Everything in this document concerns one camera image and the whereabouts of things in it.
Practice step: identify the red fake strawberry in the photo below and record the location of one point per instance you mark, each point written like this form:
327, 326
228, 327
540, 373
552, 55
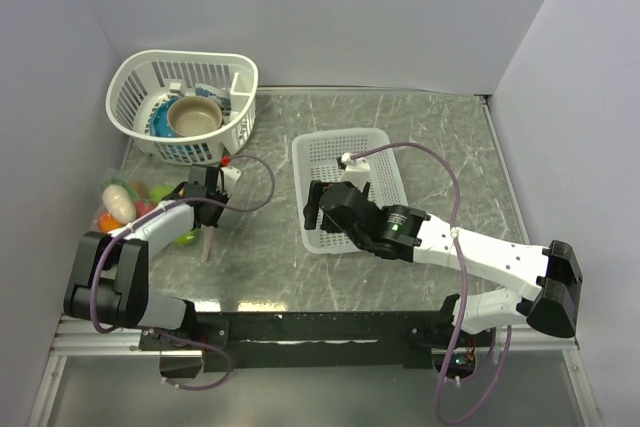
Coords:
143, 207

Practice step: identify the white perforated rectangular basket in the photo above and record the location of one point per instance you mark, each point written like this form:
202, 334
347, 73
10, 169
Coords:
315, 157

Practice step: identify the clear zip top bag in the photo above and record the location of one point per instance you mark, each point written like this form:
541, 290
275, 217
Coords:
165, 214

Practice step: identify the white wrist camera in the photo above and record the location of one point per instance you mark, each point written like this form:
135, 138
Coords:
228, 179
356, 171

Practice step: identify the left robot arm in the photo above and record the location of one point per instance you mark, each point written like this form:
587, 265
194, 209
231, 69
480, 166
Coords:
109, 281

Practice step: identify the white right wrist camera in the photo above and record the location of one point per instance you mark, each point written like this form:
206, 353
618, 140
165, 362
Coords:
356, 171

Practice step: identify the blue patterned white dish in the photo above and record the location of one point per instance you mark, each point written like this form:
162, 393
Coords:
219, 96

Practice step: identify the white fake radish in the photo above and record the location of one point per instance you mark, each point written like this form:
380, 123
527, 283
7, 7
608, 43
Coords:
118, 203

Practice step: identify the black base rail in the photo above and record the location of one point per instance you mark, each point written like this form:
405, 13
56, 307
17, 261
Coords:
326, 339

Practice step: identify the orange fake fruit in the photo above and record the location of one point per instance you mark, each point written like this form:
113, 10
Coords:
107, 223

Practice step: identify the white slatted round basket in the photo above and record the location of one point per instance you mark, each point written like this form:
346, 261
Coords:
149, 78

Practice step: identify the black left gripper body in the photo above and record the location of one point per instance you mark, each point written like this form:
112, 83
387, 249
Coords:
216, 212

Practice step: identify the blue plate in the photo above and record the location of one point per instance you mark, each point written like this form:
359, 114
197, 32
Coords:
159, 124

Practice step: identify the aluminium frame rail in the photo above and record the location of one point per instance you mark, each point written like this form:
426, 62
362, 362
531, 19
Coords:
78, 338

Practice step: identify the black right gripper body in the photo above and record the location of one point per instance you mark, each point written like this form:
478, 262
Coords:
359, 240

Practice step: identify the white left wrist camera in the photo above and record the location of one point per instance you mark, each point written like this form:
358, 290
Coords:
228, 179

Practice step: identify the beige bowl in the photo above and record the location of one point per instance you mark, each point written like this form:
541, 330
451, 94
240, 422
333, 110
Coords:
194, 116

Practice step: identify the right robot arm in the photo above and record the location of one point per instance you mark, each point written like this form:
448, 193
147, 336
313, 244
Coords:
537, 285

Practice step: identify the green fake apple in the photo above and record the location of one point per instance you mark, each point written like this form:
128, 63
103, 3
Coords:
188, 238

